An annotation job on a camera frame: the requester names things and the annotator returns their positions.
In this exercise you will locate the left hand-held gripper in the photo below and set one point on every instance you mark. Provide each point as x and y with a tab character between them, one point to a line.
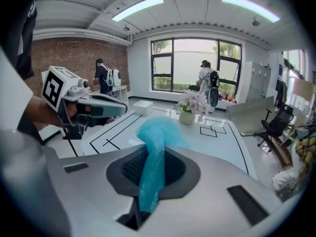
53	88

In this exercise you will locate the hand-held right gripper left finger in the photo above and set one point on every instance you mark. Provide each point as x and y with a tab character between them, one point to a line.
86	194

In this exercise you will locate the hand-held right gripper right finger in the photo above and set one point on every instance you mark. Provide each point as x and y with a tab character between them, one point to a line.
209	206

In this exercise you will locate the blue cloth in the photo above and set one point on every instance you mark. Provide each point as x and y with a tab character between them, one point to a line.
153	137

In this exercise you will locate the person's left forearm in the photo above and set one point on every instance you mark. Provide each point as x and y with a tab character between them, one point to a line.
39	112

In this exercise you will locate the white work table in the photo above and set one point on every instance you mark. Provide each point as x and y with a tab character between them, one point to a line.
209	147

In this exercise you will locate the person's left hand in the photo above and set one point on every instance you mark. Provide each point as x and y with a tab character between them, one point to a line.
71	111

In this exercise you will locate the white backpack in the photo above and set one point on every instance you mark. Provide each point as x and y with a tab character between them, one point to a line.
115	78

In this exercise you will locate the white tray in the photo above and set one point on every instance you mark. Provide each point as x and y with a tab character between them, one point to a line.
143	107

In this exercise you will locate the white vase with flowers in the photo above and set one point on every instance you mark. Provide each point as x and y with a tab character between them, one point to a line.
186	117

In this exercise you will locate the ceiling smoke detector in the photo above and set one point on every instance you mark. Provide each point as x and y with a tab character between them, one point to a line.
255	22
126	28

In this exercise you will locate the black framed window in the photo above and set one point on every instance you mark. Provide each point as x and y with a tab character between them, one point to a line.
195	65

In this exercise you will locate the grey leaning panel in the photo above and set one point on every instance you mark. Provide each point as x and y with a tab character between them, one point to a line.
249	115

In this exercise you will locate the long ceiling light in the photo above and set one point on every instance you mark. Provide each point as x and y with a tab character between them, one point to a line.
137	9
249	6

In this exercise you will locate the black backpack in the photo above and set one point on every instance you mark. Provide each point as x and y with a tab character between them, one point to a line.
213	95

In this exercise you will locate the person's black top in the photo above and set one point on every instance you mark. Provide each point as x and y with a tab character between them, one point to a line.
26	46

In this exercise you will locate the black office chair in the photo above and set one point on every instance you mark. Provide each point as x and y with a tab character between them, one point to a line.
279	122

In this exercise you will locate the white lockers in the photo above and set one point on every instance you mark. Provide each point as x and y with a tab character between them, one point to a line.
258	83

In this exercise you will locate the blue wall sign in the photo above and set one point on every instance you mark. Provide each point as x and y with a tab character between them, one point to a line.
281	69

